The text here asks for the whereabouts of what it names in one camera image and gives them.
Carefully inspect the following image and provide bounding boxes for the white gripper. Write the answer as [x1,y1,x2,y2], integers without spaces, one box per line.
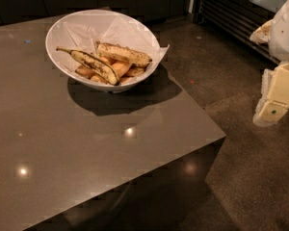
[250,0,289,127]

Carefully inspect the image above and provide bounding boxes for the spotted banana with stem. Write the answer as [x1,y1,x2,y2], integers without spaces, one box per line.
[56,46,119,86]

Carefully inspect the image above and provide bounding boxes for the white bowl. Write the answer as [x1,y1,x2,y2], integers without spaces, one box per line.
[45,10,169,92]

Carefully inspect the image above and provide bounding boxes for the orange fruit pieces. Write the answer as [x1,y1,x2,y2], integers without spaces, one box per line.
[75,56,145,84]

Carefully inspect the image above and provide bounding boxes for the white paper liner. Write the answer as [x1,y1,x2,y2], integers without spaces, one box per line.
[58,13,169,91]

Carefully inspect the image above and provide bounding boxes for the blue sticker on table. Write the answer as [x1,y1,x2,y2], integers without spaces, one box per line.
[24,39,31,44]

